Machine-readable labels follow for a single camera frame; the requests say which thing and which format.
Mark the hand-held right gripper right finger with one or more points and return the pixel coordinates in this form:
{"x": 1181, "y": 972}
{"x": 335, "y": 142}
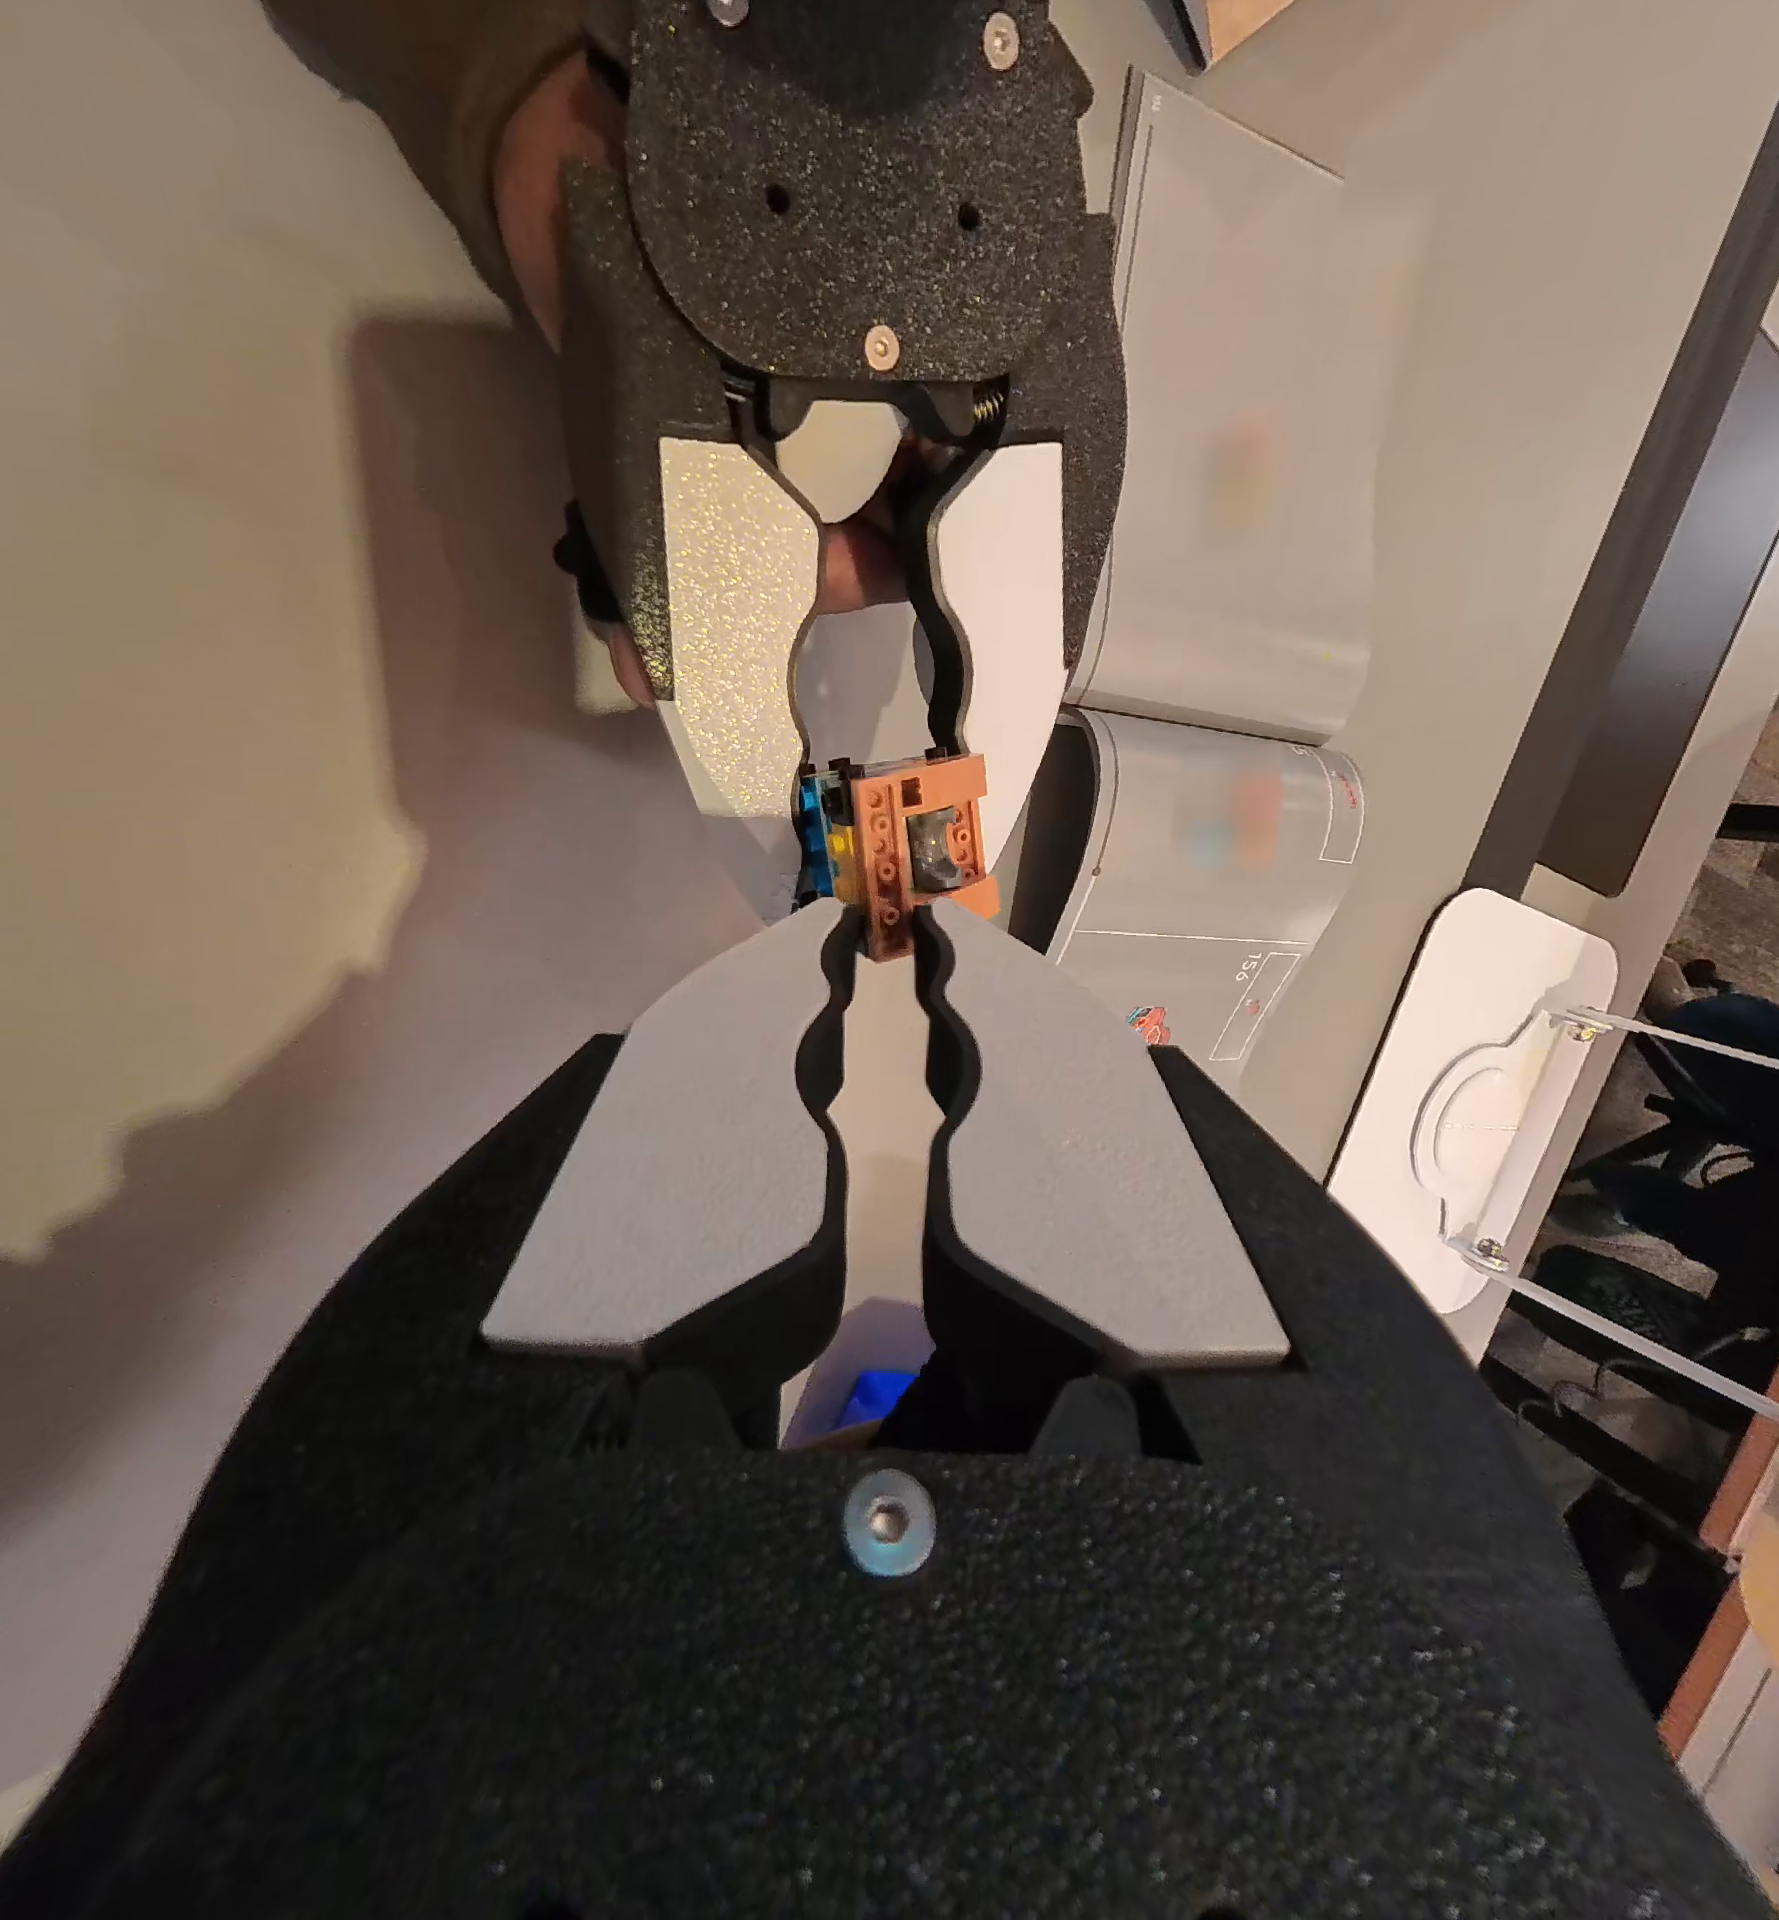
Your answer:
{"x": 1099, "y": 1183}

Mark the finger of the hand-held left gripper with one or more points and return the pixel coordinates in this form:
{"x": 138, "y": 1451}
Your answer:
{"x": 1016, "y": 599}
{"x": 722, "y": 599}

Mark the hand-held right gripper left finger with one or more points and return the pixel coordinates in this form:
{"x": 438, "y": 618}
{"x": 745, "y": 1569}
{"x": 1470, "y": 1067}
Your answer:
{"x": 678, "y": 1183}

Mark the brown teal toy brick model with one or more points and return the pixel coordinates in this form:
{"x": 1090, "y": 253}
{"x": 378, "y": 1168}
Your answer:
{"x": 904, "y": 839}

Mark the grey instruction booklet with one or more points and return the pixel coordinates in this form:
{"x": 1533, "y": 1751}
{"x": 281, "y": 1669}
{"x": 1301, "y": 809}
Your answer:
{"x": 1174, "y": 269}

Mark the person's left forearm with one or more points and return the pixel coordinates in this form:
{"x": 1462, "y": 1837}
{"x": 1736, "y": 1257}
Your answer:
{"x": 378, "y": 60}

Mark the white desk stand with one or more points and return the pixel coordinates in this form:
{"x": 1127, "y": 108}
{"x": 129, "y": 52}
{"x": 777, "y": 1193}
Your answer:
{"x": 1428, "y": 1079}

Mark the grey desk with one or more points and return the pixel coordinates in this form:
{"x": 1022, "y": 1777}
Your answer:
{"x": 153, "y": 599}

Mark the person's left hand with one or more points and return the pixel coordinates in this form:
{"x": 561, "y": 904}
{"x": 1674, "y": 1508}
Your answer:
{"x": 535, "y": 194}

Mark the blue storage bin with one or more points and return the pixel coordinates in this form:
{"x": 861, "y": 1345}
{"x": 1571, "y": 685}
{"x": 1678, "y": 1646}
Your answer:
{"x": 874, "y": 1395}

